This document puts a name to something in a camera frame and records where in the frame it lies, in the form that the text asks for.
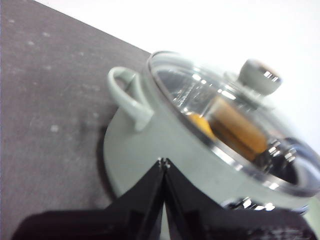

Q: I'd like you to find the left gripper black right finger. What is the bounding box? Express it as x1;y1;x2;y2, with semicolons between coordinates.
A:
163;161;316;240

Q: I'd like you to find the pale green electric steamer pot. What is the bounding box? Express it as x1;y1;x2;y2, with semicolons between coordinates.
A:
102;66;312;240

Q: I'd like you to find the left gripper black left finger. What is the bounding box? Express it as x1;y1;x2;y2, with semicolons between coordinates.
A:
11;158;165;240

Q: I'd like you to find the glass lid with green knob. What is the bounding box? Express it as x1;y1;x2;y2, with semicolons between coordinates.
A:
146;49;320;198

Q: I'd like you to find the yellow corn cob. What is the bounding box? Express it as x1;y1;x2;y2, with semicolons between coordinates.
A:
187;96;268;161

